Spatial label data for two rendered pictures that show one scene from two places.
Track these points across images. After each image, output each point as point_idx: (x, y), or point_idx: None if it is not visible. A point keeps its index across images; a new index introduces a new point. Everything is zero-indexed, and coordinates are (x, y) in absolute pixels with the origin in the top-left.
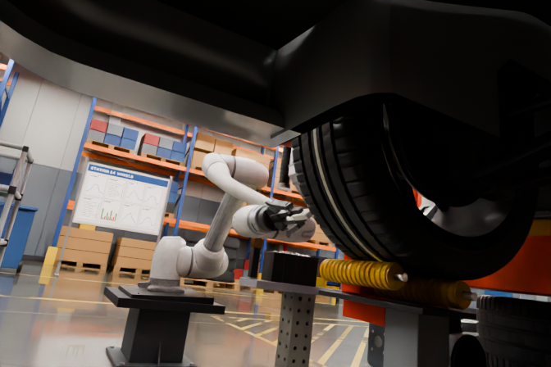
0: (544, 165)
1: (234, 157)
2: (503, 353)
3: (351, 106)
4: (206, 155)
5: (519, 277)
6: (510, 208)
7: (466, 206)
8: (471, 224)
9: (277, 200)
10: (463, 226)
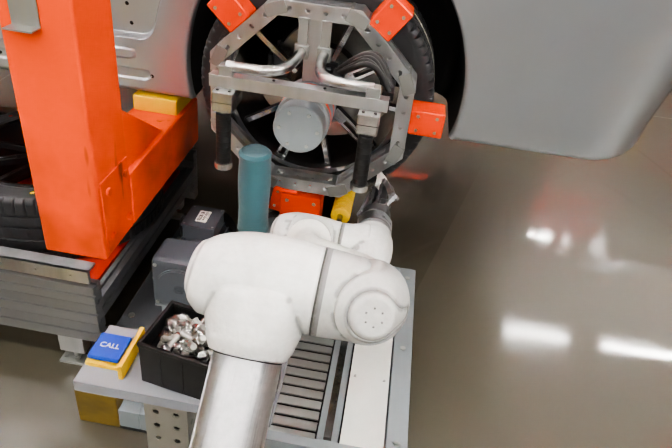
0: (203, 43)
1: (327, 247)
2: (141, 218)
3: (448, 100)
4: (401, 294)
5: (185, 145)
6: (265, 99)
7: (251, 108)
8: (272, 123)
9: (391, 189)
10: (272, 127)
